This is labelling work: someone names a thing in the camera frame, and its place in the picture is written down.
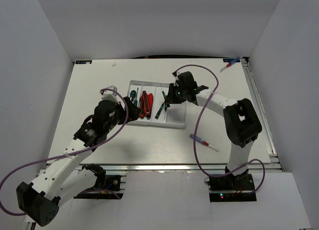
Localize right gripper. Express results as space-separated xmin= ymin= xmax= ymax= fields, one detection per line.
xmin=164 ymin=83 xmax=187 ymax=104

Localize red utility knife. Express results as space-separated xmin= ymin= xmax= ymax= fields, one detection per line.
xmin=147 ymin=93 xmax=154 ymax=118
xmin=139 ymin=95 xmax=145 ymax=119
xmin=142 ymin=91 xmax=151 ymax=119

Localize stubby green screwdriver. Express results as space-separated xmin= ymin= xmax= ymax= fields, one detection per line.
xmin=130 ymin=90 xmax=137 ymax=100

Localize blue screwdriver front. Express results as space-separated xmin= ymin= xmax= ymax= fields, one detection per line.
xmin=189 ymin=134 xmax=219 ymax=152

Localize blue screwdriver back corner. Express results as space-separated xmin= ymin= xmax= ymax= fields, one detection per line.
xmin=219 ymin=57 xmax=240 ymax=72

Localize long green screwdriver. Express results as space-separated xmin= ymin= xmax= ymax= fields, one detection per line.
xmin=133 ymin=88 xmax=139 ymax=106

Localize black green precision screwdriver front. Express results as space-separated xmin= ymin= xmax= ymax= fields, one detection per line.
xmin=160 ymin=85 xmax=166 ymax=100

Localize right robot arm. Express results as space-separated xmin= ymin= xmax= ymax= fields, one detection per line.
xmin=165 ymin=71 xmax=262 ymax=190

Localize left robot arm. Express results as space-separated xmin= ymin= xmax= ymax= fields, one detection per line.
xmin=16 ymin=97 xmax=141 ymax=227

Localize white compartment tray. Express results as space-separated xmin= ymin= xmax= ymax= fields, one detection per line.
xmin=128 ymin=80 xmax=186 ymax=129

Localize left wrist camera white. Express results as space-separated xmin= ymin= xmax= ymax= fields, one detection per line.
xmin=100 ymin=85 xmax=119 ymax=103

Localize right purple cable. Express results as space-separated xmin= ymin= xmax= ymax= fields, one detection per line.
xmin=171 ymin=64 xmax=265 ymax=197

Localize purple cable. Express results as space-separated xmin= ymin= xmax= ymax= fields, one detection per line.
xmin=171 ymin=64 xmax=265 ymax=197
xmin=0 ymin=87 xmax=130 ymax=216

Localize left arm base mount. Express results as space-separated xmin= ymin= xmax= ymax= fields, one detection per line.
xmin=74 ymin=164 xmax=126 ymax=200

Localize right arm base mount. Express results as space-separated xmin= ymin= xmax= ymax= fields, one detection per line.
xmin=204 ymin=174 xmax=257 ymax=203

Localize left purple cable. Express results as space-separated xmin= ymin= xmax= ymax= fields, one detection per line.
xmin=0 ymin=87 xmax=130 ymax=216

